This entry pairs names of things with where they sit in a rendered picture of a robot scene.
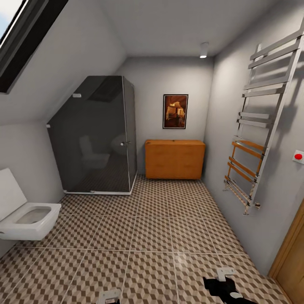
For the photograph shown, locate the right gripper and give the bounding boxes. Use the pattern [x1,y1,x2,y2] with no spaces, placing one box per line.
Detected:
[203,277,235,300]

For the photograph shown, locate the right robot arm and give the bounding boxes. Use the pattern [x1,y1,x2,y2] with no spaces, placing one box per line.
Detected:
[203,267,257,304]

